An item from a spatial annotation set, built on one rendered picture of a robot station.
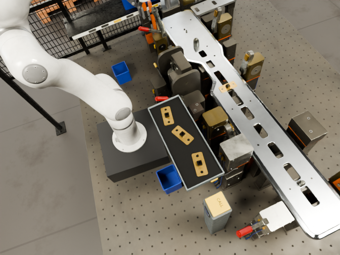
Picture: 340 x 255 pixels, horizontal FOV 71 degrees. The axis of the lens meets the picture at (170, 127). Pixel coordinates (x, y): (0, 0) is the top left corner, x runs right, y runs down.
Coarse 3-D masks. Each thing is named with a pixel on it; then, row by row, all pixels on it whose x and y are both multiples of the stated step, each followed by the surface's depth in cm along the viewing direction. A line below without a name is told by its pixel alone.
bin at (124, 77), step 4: (116, 64) 164; (120, 64) 165; (124, 64) 167; (112, 68) 163; (116, 68) 167; (120, 68) 168; (124, 68) 170; (116, 72) 170; (120, 72) 171; (124, 72) 159; (128, 72) 160; (116, 76) 159; (120, 76) 160; (124, 76) 162; (128, 76) 163; (120, 80) 163; (124, 80) 165; (128, 80) 166; (120, 84) 166
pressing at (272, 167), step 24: (168, 24) 145; (192, 24) 142; (192, 48) 132; (216, 48) 130; (216, 96) 114; (240, 96) 112; (240, 120) 106; (264, 120) 104; (264, 144) 99; (288, 144) 97; (264, 168) 94; (312, 168) 91; (288, 192) 88; (312, 192) 87; (336, 192) 87; (312, 216) 83; (336, 216) 82
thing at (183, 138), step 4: (176, 128) 90; (180, 128) 89; (172, 132) 89; (176, 132) 89; (180, 132) 88; (184, 132) 88; (176, 136) 88; (180, 136) 88; (184, 136) 87; (188, 136) 87; (184, 140) 87; (192, 140) 86; (188, 144) 86
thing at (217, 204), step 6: (210, 198) 76; (216, 198) 75; (222, 198) 75; (210, 204) 75; (216, 204) 74; (222, 204) 74; (228, 204) 74; (210, 210) 74; (216, 210) 74; (222, 210) 73; (216, 216) 73
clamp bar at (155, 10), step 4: (152, 8) 120; (156, 8) 120; (160, 8) 119; (152, 12) 120; (156, 12) 119; (156, 16) 121; (156, 20) 123; (160, 20) 124; (160, 24) 126; (160, 28) 128
